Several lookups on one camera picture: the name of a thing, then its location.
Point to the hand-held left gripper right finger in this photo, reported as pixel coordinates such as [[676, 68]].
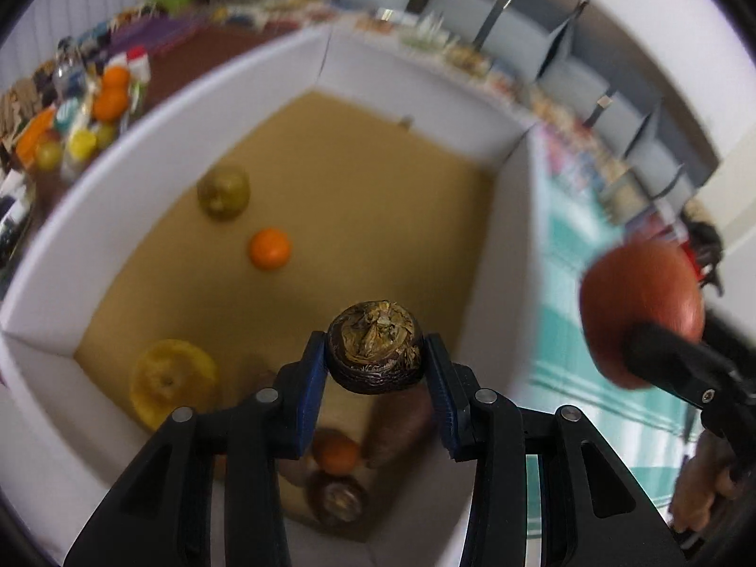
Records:
[[440, 390]]

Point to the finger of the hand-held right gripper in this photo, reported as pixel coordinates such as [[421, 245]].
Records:
[[679, 363]]

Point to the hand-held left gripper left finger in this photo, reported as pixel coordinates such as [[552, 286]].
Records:
[[313, 390]]

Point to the tangerine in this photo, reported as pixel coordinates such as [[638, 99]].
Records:
[[270, 249], [336, 453]]

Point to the red round fruit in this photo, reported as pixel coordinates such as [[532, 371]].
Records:
[[638, 289]]

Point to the green-brown orange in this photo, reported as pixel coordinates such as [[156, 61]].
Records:
[[223, 192]]

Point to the white cardboard box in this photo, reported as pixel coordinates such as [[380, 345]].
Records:
[[413, 77]]

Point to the person's right hand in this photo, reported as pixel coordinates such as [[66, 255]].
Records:
[[703, 484]]

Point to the green checked bedsheet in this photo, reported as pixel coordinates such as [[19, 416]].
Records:
[[567, 407]]

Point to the yellow citrus fruit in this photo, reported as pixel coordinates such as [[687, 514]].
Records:
[[171, 381]]

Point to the yellow-green fruit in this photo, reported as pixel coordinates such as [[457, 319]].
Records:
[[50, 155]]

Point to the brown table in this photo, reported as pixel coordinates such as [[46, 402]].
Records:
[[201, 53]]

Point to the plastic bottle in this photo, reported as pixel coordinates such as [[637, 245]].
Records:
[[68, 68]]

